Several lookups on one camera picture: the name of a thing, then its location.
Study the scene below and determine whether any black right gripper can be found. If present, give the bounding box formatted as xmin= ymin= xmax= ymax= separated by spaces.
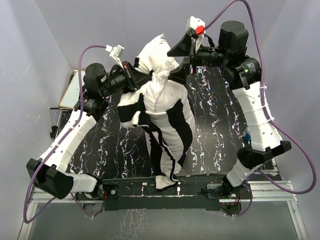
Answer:
xmin=162 ymin=34 xmax=229 ymax=86

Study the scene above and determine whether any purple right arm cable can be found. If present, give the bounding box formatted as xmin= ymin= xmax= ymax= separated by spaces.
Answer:
xmin=205 ymin=0 xmax=318 ymax=216

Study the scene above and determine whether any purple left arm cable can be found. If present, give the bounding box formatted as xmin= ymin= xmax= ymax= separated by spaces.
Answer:
xmin=23 ymin=44 xmax=113 ymax=224

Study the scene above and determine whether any aluminium table frame rail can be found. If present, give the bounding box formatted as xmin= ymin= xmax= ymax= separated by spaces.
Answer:
xmin=27 ymin=175 xmax=308 ymax=240

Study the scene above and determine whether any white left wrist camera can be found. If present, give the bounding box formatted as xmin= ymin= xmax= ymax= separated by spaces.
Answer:
xmin=105 ymin=44 xmax=125 ymax=69

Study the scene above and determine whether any white pillow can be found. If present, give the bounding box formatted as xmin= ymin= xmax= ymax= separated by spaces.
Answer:
xmin=134 ymin=34 xmax=179 ymax=100

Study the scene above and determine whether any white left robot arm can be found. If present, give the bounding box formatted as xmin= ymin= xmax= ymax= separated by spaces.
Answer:
xmin=26 ymin=61 xmax=152 ymax=200

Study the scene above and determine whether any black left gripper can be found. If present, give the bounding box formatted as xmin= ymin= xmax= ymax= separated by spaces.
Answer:
xmin=101 ymin=62 xmax=156 ymax=99

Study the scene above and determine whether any yellow framed whiteboard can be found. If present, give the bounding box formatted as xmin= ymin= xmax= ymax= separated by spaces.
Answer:
xmin=59 ymin=70 xmax=80 ymax=108

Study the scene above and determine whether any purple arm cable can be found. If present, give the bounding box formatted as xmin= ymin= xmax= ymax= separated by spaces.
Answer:
xmin=205 ymin=0 xmax=318 ymax=216
xmin=23 ymin=44 xmax=113 ymax=224

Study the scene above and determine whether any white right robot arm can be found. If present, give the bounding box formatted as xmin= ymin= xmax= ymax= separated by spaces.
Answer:
xmin=167 ymin=16 xmax=292 ymax=199

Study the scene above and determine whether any black white striped pillowcase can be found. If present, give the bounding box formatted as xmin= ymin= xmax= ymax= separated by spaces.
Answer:
xmin=117 ymin=80 xmax=196 ymax=191

